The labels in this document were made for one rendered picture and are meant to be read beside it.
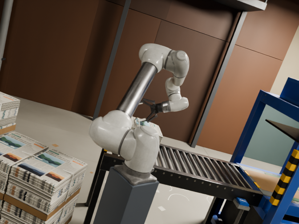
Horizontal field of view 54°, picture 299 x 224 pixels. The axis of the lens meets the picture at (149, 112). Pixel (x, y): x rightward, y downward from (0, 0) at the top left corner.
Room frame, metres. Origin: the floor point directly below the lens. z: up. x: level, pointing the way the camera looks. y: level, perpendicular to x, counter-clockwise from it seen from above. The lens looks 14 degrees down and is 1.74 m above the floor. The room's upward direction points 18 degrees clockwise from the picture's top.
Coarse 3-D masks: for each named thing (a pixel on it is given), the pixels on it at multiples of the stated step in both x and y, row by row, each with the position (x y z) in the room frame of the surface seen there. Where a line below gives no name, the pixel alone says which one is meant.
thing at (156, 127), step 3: (144, 123) 2.32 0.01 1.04; (147, 123) 2.35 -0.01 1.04; (150, 123) 2.39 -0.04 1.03; (150, 126) 2.30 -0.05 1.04; (153, 126) 2.33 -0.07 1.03; (156, 126) 2.37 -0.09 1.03; (156, 129) 2.28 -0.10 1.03; (159, 129) 2.32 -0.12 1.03; (159, 132) 2.23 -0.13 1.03; (159, 135) 2.16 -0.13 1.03; (159, 138) 2.16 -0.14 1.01
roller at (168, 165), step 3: (162, 147) 2.57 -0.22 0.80; (162, 150) 2.51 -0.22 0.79; (165, 150) 2.50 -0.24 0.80; (162, 153) 2.46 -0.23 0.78; (165, 153) 2.43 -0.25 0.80; (162, 156) 2.43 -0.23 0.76; (165, 156) 2.38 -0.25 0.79; (168, 156) 2.39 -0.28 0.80; (165, 159) 2.33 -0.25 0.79; (168, 159) 2.33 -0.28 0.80; (165, 162) 2.29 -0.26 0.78; (168, 162) 2.26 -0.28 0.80; (168, 165) 2.21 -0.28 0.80; (171, 165) 2.23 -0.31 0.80; (171, 168) 2.16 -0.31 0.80
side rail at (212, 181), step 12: (108, 156) 2.01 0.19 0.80; (120, 156) 2.07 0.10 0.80; (108, 168) 2.02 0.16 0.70; (156, 168) 2.08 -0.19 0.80; (168, 168) 2.14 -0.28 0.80; (168, 180) 2.10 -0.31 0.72; (180, 180) 2.12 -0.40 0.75; (192, 180) 2.13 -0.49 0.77; (204, 180) 2.15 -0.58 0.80; (216, 180) 2.21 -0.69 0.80; (204, 192) 2.16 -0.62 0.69; (216, 192) 2.17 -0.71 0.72; (228, 192) 2.19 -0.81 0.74; (240, 192) 2.21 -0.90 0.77; (252, 192) 2.23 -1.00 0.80; (252, 204) 2.23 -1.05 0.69
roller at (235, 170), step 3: (231, 165) 2.70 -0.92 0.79; (234, 168) 2.63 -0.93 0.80; (234, 171) 2.60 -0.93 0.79; (237, 171) 2.58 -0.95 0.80; (237, 174) 2.54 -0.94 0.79; (240, 174) 2.53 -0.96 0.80; (240, 177) 2.47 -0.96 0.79; (243, 177) 2.48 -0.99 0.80; (243, 180) 2.42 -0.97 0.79; (243, 183) 2.39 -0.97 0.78; (246, 183) 2.37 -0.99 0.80; (246, 186) 2.33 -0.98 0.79; (249, 186) 2.32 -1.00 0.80
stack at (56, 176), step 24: (0, 144) 1.63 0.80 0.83; (24, 144) 1.72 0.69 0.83; (0, 168) 1.45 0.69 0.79; (24, 168) 1.45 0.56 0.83; (48, 168) 1.54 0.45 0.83; (72, 168) 1.62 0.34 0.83; (24, 192) 1.42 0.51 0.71; (48, 192) 1.39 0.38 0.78; (72, 192) 1.62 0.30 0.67; (0, 216) 1.45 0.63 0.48; (24, 216) 1.41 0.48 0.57
